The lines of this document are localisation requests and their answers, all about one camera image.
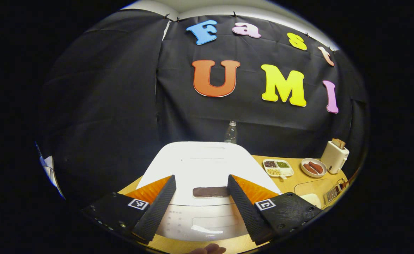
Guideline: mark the black backdrop cloth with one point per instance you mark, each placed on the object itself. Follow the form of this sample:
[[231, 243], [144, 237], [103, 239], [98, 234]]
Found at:
[[178, 113]]

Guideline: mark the white divided grain dish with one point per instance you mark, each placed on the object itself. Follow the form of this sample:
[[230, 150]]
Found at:
[[277, 167]]

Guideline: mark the white toaster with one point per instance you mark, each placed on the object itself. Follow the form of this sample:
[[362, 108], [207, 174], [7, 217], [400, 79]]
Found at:
[[334, 158]]

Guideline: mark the white rice cooker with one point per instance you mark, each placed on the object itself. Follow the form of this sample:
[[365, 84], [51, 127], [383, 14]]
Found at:
[[200, 162]]

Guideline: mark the clear plastic water bottle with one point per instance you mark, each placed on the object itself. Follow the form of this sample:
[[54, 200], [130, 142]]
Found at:
[[231, 132]]

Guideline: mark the white round plate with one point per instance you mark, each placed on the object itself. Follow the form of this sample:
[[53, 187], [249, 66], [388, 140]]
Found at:
[[323, 165]]

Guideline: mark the brown wooden spoon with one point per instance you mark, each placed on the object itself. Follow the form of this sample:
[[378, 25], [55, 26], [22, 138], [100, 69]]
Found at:
[[352, 179]]

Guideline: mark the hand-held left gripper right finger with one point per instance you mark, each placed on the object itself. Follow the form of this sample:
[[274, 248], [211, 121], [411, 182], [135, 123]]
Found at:
[[245, 211]]

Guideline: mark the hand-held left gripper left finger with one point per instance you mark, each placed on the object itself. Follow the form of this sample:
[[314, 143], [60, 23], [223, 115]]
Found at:
[[157, 211]]

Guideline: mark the brown meat piece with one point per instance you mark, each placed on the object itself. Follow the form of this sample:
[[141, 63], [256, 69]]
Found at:
[[317, 166], [308, 168]]

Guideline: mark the toasted bread slice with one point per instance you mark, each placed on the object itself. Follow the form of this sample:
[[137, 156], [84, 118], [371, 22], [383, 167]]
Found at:
[[338, 143]]

